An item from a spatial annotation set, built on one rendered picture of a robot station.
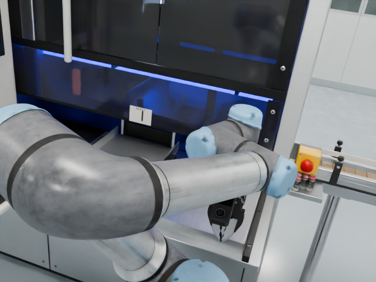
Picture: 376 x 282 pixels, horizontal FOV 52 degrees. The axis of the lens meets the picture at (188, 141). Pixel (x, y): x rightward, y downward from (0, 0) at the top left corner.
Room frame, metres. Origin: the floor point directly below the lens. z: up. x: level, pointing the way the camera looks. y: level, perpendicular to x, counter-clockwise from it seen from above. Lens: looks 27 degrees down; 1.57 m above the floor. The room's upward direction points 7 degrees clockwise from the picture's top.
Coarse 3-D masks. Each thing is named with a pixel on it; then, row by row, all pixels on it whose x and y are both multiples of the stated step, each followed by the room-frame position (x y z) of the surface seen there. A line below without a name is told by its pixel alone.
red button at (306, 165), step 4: (304, 160) 1.08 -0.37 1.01; (308, 160) 1.07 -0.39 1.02; (300, 164) 1.07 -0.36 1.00; (304, 164) 1.06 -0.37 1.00; (308, 164) 1.06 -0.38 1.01; (312, 164) 1.06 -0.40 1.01; (300, 168) 1.07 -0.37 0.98; (304, 168) 1.06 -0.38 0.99; (308, 168) 1.06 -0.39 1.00; (312, 168) 1.06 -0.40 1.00
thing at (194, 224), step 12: (252, 204) 0.99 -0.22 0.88; (168, 216) 0.88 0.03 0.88; (180, 216) 0.89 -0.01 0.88; (192, 216) 0.89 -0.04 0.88; (204, 216) 0.90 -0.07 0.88; (252, 216) 0.88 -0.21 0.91; (168, 228) 0.82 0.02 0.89; (180, 228) 0.81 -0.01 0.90; (192, 228) 0.80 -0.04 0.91; (204, 228) 0.84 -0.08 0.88; (240, 228) 0.86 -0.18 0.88; (204, 240) 0.79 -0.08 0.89; (216, 240) 0.78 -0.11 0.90; (228, 240) 0.77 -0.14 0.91; (240, 240) 0.81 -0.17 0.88; (240, 252) 0.76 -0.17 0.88
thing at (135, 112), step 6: (132, 108) 1.26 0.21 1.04; (138, 108) 1.25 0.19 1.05; (132, 114) 1.26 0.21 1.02; (138, 114) 1.25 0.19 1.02; (144, 114) 1.24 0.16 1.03; (150, 114) 1.24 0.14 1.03; (132, 120) 1.26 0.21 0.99; (138, 120) 1.25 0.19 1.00; (144, 120) 1.24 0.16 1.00; (150, 120) 1.24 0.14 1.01
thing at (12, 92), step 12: (0, 0) 1.28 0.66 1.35; (0, 12) 1.27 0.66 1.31; (0, 24) 1.27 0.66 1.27; (0, 36) 1.26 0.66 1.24; (0, 48) 1.25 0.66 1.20; (0, 60) 1.25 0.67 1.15; (12, 60) 1.31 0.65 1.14; (0, 72) 1.25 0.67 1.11; (12, 72) 1.30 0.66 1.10; (0, 84) 1.24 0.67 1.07; (12, 84) 1.30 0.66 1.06; (0, 96) 1.24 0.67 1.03; (12, 96) 1.29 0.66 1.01; (0, 108) 1.23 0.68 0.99
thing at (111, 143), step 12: (96, 144) 1.20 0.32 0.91; (108, 144) 1.26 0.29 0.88; (120, 144) 1.27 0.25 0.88; (132, 144) 1.28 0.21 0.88; (144, 144) 1.29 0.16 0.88; (156, 144) 1.31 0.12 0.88; (120, 156) 1.18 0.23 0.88; (144, 156) 1.20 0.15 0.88; (156, 156) 1.21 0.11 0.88; (168, 156) 1.19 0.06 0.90
